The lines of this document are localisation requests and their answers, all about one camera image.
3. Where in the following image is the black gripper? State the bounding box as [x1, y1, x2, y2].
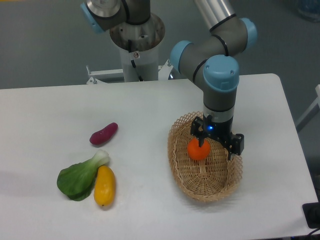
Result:
[190, 115, 244, 161]

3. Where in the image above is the orange fruit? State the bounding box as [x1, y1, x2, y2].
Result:
[187, 138, 211, 161]

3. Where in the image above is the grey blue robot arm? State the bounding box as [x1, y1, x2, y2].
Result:
[80, 0, 258, 155]

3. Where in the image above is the woven wicker basket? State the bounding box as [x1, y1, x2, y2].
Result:
[167, 111, 243, 203]

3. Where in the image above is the purple sweet potato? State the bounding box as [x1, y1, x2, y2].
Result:
[89, 122, 118, 146]

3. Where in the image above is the black device at table edge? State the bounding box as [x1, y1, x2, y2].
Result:
[302, 202, 320, 229]

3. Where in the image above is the yellow mango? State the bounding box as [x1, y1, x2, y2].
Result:
[94, 165, 116, 207]

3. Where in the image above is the green bok choy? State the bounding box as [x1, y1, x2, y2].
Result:
[56, 149, 110, 202]

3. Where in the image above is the white metal base frame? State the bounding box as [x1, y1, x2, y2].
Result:
[86, 59, 180, 85]

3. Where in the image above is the black cable on pedestal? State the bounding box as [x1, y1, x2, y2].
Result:
[127, 39, 145, 82]

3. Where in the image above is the white frame at right edge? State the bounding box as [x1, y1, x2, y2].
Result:
[295, 84, 320, 133]

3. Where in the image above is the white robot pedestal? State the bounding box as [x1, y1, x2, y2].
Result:
[109, 13, 165, 82]

